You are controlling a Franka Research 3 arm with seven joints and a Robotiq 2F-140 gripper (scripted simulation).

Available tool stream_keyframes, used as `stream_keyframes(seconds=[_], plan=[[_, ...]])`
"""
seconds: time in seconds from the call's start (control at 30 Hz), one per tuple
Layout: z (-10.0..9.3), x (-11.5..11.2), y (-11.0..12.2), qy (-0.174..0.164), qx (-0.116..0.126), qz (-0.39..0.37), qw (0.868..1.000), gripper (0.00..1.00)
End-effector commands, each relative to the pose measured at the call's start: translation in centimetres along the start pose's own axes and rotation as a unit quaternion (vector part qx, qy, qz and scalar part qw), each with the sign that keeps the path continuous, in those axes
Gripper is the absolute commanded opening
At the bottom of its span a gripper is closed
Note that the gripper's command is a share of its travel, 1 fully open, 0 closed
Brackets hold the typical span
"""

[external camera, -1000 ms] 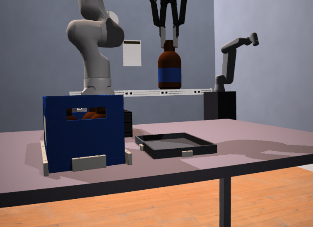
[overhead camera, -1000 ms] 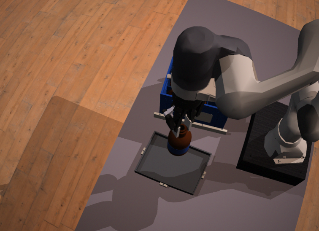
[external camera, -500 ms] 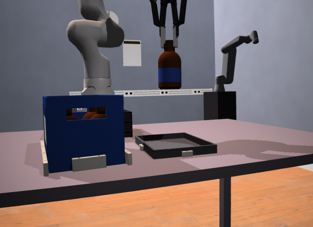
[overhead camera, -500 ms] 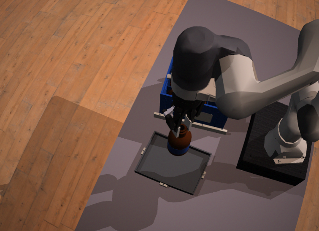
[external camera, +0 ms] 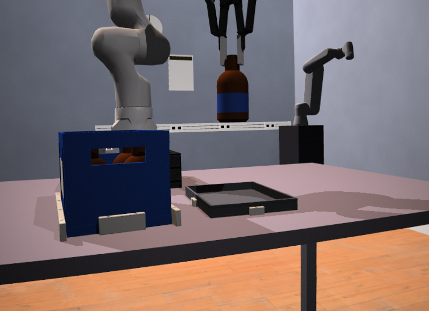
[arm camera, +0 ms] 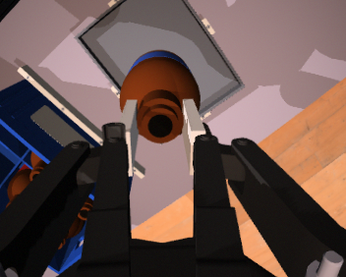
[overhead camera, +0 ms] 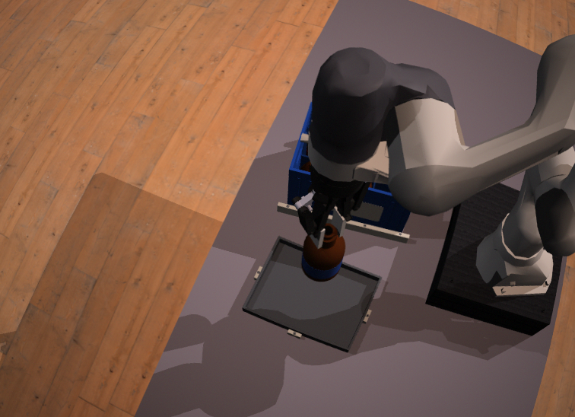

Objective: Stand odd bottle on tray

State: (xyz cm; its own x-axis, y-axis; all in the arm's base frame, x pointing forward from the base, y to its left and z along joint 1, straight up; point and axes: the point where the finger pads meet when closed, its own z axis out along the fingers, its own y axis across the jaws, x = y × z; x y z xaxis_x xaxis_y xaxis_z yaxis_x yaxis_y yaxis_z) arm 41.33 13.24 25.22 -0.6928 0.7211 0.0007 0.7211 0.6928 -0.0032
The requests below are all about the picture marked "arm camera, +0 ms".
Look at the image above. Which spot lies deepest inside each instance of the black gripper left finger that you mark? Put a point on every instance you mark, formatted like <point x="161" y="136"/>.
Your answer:
<point x="35" y="223"/>

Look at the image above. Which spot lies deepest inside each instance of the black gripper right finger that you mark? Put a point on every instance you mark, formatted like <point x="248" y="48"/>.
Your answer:
<point x="303" y="237"/>

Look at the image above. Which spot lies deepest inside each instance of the dark blue crate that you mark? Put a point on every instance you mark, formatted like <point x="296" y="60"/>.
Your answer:
<point x="36" y="125"/>

